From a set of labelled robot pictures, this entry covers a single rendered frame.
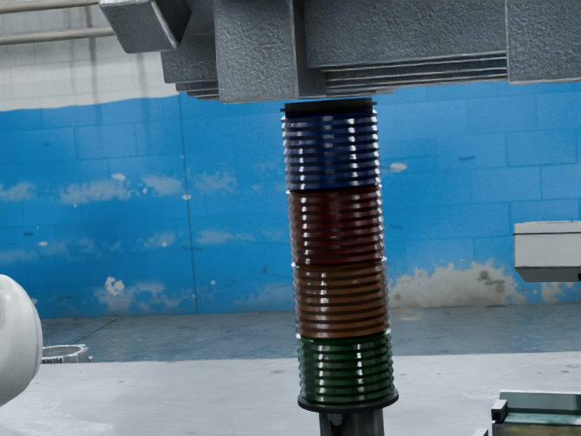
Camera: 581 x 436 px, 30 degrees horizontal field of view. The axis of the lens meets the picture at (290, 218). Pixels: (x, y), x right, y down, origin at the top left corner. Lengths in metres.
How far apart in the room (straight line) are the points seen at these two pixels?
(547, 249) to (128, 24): 0.83
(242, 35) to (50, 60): 6.56
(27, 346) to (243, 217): 5.41
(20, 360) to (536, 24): 0.91
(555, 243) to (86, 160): 5.82
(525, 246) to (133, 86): 5.66
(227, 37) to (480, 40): 0.09
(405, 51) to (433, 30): 0.01
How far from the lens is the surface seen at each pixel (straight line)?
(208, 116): 6.58
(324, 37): 0.38
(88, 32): 6.70
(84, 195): 6.87
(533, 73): 0.35
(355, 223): 0.65
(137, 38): 0.39
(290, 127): 0.65
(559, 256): 1.16
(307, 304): 0.66
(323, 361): 0.66
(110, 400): 1.67
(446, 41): 0.36
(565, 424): 1.02
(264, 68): 0.37
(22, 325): 1.19
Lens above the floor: 1.21
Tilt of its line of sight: 6 degrees down
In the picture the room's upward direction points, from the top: 4 degrees counter-clockwise
